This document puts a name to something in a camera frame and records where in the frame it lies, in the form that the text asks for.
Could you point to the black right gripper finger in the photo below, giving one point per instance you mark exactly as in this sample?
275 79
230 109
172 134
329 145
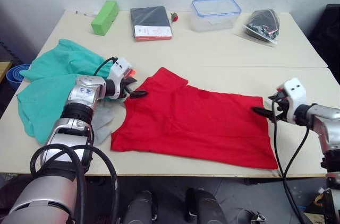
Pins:
275 97
263 111

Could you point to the plastic bag of black parts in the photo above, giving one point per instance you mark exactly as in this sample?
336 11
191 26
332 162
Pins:
263 26

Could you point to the black packaged notebook white label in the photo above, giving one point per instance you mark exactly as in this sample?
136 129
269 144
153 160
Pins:
151 22

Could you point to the dark rounded robot leg shape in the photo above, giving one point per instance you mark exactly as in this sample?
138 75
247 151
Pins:
139 208
204 206

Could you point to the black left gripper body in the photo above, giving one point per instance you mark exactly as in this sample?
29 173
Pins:
129 82

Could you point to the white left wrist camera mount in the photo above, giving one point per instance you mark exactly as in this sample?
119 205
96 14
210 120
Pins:
118 71

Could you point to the teal green shorts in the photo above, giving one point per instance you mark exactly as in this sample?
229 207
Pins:
53 80

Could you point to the red t-shirt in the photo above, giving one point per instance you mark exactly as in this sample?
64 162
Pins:
196 123

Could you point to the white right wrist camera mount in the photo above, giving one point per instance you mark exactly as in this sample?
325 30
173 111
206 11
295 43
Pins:
293 90

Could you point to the green rectangular box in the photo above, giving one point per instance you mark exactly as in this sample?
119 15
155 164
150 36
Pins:
105 17

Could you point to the wooden side table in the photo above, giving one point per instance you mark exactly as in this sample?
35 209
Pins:
4 68

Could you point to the black chair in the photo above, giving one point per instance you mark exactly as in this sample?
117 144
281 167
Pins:
328 41

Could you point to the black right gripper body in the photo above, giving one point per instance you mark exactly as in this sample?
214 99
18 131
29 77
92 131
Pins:
283 109

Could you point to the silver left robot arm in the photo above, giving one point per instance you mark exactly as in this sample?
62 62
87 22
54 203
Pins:
79 94

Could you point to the white pen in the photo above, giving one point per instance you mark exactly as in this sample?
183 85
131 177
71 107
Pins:
85 13

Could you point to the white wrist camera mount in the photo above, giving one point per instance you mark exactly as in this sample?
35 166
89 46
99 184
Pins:
293 90
118 71

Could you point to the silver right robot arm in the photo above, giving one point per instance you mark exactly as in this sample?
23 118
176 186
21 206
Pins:
325 117

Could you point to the clear container blue-rimmed lid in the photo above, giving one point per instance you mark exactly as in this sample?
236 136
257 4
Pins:
213 14

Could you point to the small red rose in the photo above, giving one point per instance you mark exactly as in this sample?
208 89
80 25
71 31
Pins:
174 17

